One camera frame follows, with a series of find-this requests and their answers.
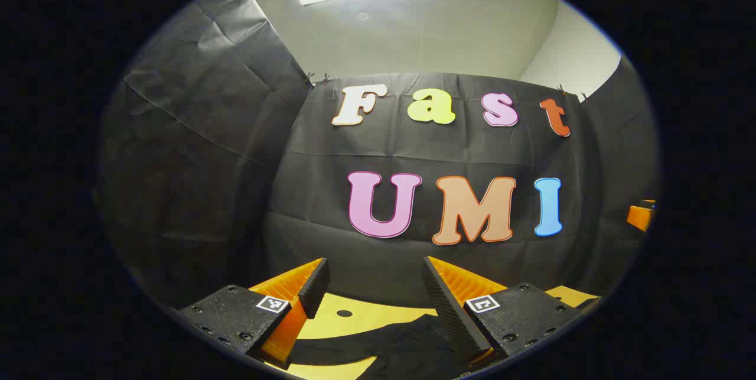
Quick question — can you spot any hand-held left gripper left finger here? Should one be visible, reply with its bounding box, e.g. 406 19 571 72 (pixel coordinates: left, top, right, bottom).
171 257 331 370

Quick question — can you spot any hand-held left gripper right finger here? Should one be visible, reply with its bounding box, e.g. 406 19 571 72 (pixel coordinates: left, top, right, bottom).
422 255 584 372

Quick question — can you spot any black garment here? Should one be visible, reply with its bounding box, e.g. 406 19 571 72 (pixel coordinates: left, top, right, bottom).
288 314 470 379

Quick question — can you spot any black backdrop cloth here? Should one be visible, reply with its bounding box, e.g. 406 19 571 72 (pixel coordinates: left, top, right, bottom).
97 0 661 310

